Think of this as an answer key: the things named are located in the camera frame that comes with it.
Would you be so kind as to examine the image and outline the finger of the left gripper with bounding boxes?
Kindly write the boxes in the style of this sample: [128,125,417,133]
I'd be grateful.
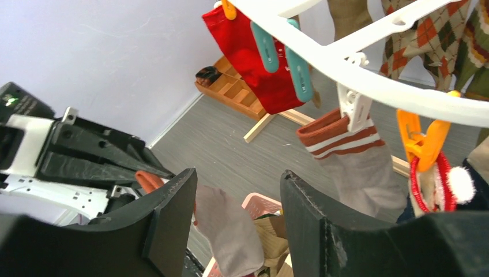
[35,118,175,188]

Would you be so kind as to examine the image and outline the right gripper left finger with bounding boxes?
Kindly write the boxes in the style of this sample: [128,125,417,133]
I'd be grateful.
[1,169,197,276]

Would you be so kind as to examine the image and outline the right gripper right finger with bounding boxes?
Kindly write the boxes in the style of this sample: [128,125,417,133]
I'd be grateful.
[280,170,488,276]

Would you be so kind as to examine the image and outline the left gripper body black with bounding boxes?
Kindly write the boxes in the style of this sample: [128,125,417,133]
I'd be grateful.
[1,82,55,177]

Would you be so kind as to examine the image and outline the navy blue sock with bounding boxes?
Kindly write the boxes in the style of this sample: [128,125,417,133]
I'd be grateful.
[397,153,488,223]

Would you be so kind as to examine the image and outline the red white striped sock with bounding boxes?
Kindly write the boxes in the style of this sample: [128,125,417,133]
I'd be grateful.
[134,170,266,277]

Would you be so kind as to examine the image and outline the grey beige sock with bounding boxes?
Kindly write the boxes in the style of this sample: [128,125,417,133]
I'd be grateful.
[296,109,407,217]

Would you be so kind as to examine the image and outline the white plastic clip hanger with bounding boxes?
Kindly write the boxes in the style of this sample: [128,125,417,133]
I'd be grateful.
[213,0,489,174]

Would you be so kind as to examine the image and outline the wooden clothes rack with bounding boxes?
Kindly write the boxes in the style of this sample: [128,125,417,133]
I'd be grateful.
[243,107,411,178]

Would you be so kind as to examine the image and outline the pink plastic basket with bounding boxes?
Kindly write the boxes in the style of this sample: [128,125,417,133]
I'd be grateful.
[202,192,281,277]

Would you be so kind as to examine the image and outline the tan ribbed sock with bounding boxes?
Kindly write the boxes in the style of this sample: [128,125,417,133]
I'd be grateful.
[254,215,294,277]

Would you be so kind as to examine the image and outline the rolled dark sock left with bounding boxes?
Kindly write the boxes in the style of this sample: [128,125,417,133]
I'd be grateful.
[195,66,222,87]

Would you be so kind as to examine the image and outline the orange wooden compartment tray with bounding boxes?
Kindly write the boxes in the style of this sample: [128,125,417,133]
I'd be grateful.
[194,56,266,121]

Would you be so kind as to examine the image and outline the green striped hanging sock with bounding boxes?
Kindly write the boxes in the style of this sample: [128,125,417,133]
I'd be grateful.
[454,0,488,101]

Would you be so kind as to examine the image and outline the argyle hanging sock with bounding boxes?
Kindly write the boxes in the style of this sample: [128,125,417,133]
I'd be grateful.
[379,1,470,92]

